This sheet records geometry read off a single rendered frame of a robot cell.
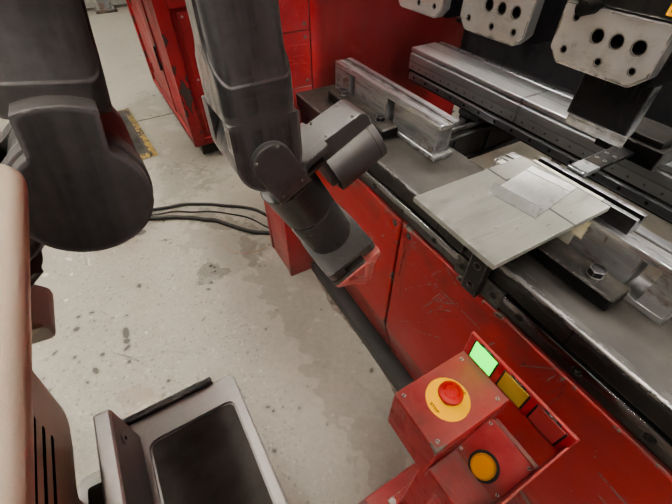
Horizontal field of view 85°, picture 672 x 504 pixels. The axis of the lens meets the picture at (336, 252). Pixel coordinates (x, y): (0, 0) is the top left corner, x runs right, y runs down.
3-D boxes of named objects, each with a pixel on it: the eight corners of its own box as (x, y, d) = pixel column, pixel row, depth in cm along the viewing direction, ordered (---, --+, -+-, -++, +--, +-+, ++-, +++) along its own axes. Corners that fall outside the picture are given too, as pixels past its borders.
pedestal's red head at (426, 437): (386, 420, 70) (398, 376, 57) (450, 378, 75) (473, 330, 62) (462, 534, 58) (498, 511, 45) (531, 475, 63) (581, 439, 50)
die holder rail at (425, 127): (335, 90, 123) (335, 60, 116) (350, 87, 125) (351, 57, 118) (433, 162, 92) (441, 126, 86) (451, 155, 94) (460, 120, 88)
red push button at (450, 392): (429, 396, 61) (433, 386, 59) (447, 384, 63) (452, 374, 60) (446, 417, 59) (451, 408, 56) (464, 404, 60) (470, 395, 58)
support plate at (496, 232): (412, 201, 63) (413, 196, 62) (520, 160, 72) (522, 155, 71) (492, 270, 52) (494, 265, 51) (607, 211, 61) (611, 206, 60)
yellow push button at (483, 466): (467, 461, 61) (464, 462, 59) (484, 447, 61) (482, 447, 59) (484, 484, 59) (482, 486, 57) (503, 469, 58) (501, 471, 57)
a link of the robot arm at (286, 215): (245, 177, 37) (268, 208, 33) (298, 133, 37) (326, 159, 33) (280, 214, 42) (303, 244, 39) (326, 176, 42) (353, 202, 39)
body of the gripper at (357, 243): (333, 201, 49) (308, 165, 43) (378, 248, 43) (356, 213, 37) (295, 233, 49) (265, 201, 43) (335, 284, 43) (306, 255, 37)
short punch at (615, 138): (561, 123, 63) (588, 64, 56) (568, 121, 64) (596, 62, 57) (616, 150, 57) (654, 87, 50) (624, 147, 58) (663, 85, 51)
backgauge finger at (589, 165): (544, 163, 72) (555, 139, 68) (624, 131, 81) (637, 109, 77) (601, 196, 65) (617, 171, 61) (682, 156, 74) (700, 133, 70)
